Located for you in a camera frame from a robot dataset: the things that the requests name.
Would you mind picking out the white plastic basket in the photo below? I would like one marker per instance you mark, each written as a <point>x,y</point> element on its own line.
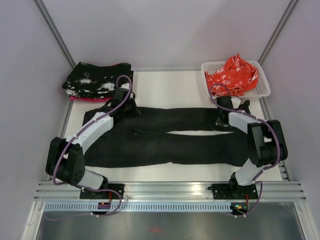
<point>262,88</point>

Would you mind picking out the right aluminium frame post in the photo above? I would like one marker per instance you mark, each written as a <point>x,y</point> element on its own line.
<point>278,30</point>

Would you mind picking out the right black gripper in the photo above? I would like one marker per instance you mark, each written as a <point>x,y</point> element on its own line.
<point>220,123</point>

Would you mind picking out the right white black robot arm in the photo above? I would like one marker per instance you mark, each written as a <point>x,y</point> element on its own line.
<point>266,147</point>

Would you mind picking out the orange white garment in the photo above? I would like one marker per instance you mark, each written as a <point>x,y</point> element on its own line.
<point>236,77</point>

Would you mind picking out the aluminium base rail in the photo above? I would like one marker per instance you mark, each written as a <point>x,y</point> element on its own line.
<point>272,191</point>

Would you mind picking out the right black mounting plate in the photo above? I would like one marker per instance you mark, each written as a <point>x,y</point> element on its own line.
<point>224,191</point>

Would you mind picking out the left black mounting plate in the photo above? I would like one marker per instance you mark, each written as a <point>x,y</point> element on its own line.
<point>115,192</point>

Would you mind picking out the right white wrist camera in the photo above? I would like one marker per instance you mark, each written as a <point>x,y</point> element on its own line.
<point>235,102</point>

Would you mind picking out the aluminium frame post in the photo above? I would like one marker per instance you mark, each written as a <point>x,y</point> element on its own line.
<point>278,30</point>
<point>54,31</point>

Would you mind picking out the left aluminium frame post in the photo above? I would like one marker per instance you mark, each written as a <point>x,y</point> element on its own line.
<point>54,31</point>

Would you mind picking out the folded black white trousers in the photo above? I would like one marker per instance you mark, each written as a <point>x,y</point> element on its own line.
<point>88,81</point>

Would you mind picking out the black mounting plate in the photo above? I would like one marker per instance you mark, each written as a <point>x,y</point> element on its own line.
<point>115,192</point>
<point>224,191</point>

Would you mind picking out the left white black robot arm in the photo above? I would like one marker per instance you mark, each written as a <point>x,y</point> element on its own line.
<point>66,156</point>

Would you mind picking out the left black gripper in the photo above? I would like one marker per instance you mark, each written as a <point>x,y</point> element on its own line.
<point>136,112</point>

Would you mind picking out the slotted grey cable duct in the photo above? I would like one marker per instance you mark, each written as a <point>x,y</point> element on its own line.
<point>224,207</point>

